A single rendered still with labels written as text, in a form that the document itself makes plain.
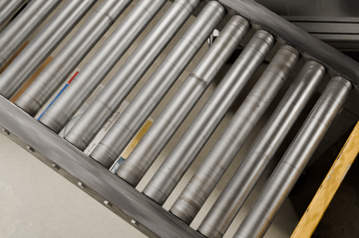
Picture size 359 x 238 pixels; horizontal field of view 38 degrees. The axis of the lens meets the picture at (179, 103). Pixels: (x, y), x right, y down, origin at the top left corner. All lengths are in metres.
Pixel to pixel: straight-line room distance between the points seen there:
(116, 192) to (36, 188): 0.89
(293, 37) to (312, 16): 0.74
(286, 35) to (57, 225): 1.05
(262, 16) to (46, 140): 0.54
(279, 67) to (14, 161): 1.10
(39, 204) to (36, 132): 0.81
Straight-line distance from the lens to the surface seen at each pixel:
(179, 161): 1.05
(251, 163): 1.07
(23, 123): 1.11
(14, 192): 1.92
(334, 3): 2.01
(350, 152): 1.11
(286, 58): 1.17
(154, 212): 1.03
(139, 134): 1.90
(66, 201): 1.87
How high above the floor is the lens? 1.81
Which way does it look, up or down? 68 degrees down
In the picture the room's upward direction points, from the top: 7 degrees clockwise
